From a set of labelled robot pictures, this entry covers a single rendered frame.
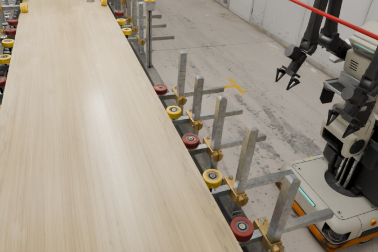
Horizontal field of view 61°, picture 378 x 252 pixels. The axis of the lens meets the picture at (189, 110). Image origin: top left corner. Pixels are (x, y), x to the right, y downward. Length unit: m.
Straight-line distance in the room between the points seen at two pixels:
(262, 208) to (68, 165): 1.52
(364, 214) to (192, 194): 1.36
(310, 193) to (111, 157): 1.40
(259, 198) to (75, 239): 1.65
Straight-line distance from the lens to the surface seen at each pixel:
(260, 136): 1.67
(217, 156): 1.50
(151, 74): 2.47
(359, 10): 4.36
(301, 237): 2.41
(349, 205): 2.34
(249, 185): 1.45
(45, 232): 1.19
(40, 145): 1.52
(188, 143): 1.45
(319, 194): 2.32
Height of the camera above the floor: 1.82
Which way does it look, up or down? 33 degrees down
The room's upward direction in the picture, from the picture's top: 5 degrees clockwise
